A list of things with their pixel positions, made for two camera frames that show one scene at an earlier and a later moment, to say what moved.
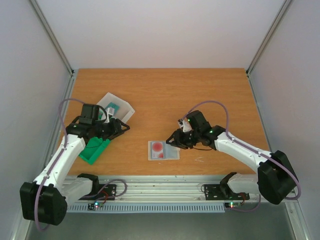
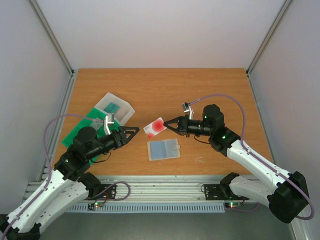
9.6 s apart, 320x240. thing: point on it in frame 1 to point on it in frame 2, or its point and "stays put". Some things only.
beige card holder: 160,150 stays put
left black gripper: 116,130 to 120,136
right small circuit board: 232,204 stays put
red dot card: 157,150 to 154,128
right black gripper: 182,137 to 183,125
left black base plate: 102,192 stays put
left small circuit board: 91,206 stays put
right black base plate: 223,192 stays put
